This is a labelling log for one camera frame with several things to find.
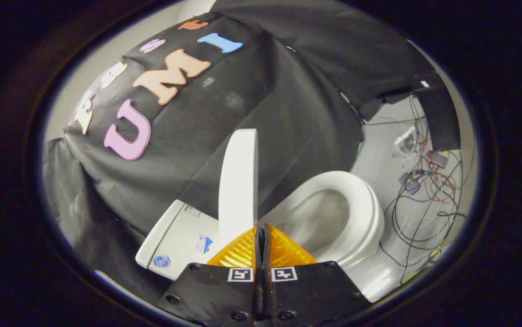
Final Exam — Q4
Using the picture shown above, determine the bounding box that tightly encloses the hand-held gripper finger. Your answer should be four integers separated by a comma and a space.
156, 223, 266, 327
263, 223, 373, 327

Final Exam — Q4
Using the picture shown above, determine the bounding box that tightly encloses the white toilet lid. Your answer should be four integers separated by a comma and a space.
218, 129, 259, 248

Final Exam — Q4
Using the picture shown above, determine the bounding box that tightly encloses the white toilet bowl with seat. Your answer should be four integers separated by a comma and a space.
259, 171, 407, 302

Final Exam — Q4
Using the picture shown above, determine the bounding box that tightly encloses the small black adapter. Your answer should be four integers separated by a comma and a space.
398, 170, 425, 195

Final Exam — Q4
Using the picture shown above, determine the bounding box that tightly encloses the black backdrop cloth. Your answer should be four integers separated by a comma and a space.
43, 0, 445, 305

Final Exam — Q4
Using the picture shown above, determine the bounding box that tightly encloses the clear plastic bag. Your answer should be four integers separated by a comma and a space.
393, 126, 419, 159

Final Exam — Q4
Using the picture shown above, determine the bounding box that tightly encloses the small circuit board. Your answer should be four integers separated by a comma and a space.
429, 150, 450, 169

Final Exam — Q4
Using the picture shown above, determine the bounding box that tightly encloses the black box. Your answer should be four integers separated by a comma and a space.
414, 85, 462, 151

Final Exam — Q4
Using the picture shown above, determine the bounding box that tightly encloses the tangle of thin cables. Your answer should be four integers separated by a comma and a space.
379, 104, 475, 277

